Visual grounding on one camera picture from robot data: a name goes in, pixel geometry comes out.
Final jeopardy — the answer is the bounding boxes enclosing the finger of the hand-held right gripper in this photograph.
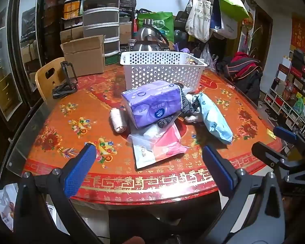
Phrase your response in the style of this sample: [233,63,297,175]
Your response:
[273,126,305,155]
[252,142,305,183]

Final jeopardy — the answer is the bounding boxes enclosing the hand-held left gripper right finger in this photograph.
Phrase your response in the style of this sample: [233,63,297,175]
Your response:
[202,145,286,244]

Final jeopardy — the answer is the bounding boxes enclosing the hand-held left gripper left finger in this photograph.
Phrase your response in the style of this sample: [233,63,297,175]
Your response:
[13,144,98,244]

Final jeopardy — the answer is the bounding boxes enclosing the light blue soft packet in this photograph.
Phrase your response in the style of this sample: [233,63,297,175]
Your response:
[197,92,234,145]

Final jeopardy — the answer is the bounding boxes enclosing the white cloth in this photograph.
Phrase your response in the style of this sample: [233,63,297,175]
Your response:
[184,94,205,124]

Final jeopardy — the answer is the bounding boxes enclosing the pink towel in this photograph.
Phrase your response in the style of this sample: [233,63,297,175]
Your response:
[110,108,127,133]

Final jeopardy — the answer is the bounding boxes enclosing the clear plastic zip bag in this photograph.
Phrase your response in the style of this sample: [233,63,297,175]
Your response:
[127,130,166,169]

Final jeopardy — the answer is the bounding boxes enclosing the dark grey sock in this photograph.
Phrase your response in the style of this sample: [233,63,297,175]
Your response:
[157,115,176,129]
[179,90,196,115]

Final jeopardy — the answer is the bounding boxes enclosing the white packet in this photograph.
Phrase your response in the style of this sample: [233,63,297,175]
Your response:
[140,126,168,143]

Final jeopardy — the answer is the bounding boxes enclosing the purple tissue pack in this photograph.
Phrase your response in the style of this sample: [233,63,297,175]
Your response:
[121,80,183,129]

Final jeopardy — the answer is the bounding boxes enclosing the white perforated plastic basket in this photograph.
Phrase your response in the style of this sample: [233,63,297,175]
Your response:
[120,51,208,93]

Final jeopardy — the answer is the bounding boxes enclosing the shelf with boxes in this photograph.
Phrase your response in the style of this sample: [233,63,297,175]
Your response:
[264,49,305,133]

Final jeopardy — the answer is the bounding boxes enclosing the red floral tablecloth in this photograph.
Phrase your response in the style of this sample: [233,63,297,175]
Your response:
[23,63,282,206]

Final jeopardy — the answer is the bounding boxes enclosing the red and black jacket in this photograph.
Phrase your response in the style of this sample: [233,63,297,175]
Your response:
[216,51,263,105]

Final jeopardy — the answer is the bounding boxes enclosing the black folding phone stand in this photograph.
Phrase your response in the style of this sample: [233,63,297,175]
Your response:
[52,61,78,99]

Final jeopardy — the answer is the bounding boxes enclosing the white paper bag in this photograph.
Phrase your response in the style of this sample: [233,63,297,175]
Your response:
[0,183,19,232]

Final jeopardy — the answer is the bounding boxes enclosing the wooden chair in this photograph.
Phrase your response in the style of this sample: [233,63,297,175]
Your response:
[35,57,66,102]

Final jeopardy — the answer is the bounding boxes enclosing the open cardboard box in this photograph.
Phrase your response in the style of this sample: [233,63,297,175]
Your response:
[60,34,106,78]

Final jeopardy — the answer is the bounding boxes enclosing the green plastic crate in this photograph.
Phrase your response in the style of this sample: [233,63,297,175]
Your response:
[104,52,122,65]

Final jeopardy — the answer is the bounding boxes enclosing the white shopping bag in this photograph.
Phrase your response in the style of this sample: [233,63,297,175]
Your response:
[213,13,238,40]

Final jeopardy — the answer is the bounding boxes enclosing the dark mirrored wardrobe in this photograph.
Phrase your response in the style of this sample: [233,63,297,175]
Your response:
[0,0,47,125]

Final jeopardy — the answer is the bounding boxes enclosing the brown cardboard box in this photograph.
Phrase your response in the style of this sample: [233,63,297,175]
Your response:
[119,22,133,45]
[60,27,84,44]

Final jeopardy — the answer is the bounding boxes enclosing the dark blue bag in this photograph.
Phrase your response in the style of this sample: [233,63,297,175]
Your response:
[210,0,224,29]

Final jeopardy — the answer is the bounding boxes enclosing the lime green bag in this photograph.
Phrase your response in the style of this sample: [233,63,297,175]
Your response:
[213,0,249,22]

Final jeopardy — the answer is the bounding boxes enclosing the beige canvas tote bag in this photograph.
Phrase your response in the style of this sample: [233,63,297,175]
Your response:
[185,0,214,43]

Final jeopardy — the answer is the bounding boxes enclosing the stainless steel kettle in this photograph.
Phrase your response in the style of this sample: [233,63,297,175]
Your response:
[131,18,171,52]

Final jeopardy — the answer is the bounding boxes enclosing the green shopping bag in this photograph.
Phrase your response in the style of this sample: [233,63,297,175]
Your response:
[137,11,174,40]

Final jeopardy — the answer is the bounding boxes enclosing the stacked grey plastic drawers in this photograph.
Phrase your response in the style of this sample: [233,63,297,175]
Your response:
[82,0,121,56]

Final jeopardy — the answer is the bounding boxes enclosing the orange box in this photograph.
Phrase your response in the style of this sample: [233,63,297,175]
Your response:
[63,0,83,19]

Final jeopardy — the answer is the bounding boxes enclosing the red wall poster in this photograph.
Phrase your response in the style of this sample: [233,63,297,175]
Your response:
[290,13,305,54]

